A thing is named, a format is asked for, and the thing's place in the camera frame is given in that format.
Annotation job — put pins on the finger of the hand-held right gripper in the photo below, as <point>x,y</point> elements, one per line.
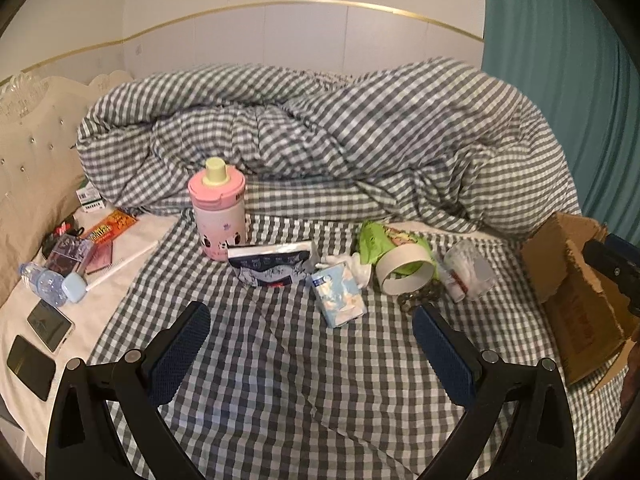
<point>625,250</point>
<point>607,270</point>

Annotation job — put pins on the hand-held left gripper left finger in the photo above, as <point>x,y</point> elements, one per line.
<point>180,355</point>

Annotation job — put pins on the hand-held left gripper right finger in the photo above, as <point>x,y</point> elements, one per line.
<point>445,355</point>

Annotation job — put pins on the brown cardboard box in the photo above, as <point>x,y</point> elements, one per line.
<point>575,310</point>

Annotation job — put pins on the clear cotton swab container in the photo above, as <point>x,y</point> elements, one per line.
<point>467,270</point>

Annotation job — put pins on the beige tape roll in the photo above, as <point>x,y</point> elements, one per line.
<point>400,255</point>

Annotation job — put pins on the light blue tissue pack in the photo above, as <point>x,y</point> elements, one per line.
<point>337,295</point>

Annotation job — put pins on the dark blue foil packet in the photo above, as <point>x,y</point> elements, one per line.
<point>270,265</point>

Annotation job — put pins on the grey checked bed sheet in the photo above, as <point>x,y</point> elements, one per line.
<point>275,360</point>

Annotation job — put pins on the white stick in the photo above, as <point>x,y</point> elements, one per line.
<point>130,260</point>

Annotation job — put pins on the pink notebook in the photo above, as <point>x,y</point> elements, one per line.
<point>107,257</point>

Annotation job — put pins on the green snack bag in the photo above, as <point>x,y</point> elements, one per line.
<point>395,237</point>

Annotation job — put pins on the silver smartphone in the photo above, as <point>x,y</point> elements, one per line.
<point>50,325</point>

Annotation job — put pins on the pink water bottle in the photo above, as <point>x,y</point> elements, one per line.
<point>220,220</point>

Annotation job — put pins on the red yellow snack packet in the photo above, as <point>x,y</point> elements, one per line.
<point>110,225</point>

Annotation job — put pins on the purple clear plastic box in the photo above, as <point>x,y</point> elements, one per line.
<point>70,252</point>

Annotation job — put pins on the black smartphone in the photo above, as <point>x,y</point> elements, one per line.
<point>30,367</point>

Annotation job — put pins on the clear plastic water bottle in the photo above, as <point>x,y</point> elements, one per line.
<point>45,280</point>

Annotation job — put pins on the black red pouch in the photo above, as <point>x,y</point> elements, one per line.
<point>60,232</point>

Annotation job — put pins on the green white small box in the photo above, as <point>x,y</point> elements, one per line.
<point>90,200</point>

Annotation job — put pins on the beige pillow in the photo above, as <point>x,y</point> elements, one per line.
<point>25,240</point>

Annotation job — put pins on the teal curtain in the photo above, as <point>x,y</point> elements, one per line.
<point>550,60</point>

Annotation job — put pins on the grey checked duvet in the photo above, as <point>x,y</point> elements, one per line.
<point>325,135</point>

